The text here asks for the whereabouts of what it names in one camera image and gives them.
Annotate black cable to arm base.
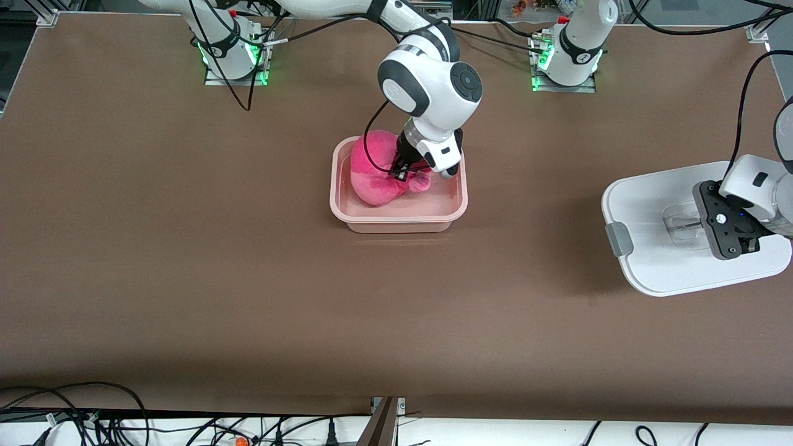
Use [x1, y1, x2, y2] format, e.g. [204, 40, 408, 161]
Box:
[449, 17, 547, 54]

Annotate white box lid grey clips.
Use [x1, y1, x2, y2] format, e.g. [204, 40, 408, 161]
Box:
[601, 161, 792, 297]

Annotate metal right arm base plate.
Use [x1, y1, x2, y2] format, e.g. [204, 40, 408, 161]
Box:
[204, 28, 271, 87]

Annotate pink plush toy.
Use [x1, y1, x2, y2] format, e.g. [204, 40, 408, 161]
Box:
[350, 130, 432, 206]

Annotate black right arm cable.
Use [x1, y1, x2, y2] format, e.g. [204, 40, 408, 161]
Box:
[189, 0, 450, 180]

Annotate black looped floor cable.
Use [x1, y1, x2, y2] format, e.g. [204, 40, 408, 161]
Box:
[0, 382, 150, 446]

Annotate pink plastic box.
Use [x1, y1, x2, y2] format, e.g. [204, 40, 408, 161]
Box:
[330, 138, 468, 235]

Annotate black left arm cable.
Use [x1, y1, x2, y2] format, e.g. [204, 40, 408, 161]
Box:
[629, 0, 793, 181]

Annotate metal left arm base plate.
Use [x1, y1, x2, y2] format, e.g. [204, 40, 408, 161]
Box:
[531, 34, 597, 94]

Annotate aluminium table strut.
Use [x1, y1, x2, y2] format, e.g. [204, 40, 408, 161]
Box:
[356, 396, 406, 446]

